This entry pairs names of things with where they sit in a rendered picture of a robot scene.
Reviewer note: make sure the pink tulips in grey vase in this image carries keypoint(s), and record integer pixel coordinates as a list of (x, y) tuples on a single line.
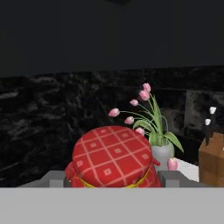
[(156, 131)]

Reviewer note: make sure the jam jar with red cloth lid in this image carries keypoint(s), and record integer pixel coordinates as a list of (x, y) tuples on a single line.
[(112, 156)]

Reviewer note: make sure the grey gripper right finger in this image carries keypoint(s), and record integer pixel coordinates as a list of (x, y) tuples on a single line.
[(172, 179)]

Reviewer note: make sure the black knife with white cap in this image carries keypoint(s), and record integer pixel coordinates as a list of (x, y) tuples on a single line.
[(207, 131), (211, 122)]

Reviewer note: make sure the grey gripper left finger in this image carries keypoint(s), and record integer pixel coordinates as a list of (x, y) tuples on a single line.
[(54, 179)]

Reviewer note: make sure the wooden knife block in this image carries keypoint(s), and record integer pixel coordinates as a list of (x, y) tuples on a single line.
[(212, 159)]

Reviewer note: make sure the dark wall cabinet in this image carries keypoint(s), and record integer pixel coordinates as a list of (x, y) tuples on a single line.
[(110, 32)]

